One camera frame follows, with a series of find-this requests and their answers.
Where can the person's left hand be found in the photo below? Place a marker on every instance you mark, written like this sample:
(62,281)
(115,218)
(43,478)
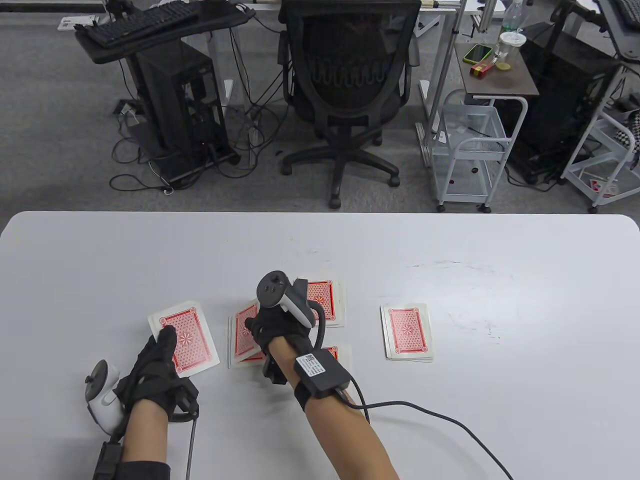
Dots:
(155,380)

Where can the person's right hand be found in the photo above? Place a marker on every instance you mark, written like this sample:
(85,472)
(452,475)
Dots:
(280,327)

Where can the red-backed playing card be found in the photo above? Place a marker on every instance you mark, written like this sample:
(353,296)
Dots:
(342,352)
(242,340)

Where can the stack of red-backed cards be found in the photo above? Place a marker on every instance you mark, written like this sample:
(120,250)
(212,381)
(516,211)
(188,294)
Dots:
(192,335)

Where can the person's left forearm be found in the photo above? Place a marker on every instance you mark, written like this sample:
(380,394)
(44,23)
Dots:
(145,432)

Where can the person's right forearm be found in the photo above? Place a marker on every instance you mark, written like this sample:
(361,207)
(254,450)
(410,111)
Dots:
(345,440)

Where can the grey tracking controller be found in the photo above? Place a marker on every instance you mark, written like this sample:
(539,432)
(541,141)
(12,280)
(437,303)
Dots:
(102,400)
(272,287)

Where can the black computer tower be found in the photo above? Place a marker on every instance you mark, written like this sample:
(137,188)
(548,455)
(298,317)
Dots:
(170,90)
(560,90)

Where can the black mesh office chair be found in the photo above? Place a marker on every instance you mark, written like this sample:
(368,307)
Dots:
(350,60)

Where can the black keyboard tray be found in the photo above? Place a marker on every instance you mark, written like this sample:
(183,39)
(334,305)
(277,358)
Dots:
(625,45)
(220,22)

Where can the brown side table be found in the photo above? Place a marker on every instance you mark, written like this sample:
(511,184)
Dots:
(500,82)

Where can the black keyboard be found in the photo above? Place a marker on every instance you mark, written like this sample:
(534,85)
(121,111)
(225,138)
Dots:
(630,10)
(140,22)

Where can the green-cased phone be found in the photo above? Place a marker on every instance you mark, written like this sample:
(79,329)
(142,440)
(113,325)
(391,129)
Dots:
(477,52)

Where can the red white small box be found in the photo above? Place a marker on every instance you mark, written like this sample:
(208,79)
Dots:
(602,187)

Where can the glass jar white lid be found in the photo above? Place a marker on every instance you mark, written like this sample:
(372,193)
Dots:
(510,47)

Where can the white paper sheet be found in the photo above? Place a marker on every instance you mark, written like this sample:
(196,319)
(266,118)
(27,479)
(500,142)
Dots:
(75,22)

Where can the clear plastic bottle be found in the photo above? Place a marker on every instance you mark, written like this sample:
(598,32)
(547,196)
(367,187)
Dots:
(512,17)

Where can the black white checkered cloth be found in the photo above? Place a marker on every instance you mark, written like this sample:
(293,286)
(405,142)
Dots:
(631,132)

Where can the silver metal post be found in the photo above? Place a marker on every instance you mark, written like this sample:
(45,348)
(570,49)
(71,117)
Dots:
(450,52)

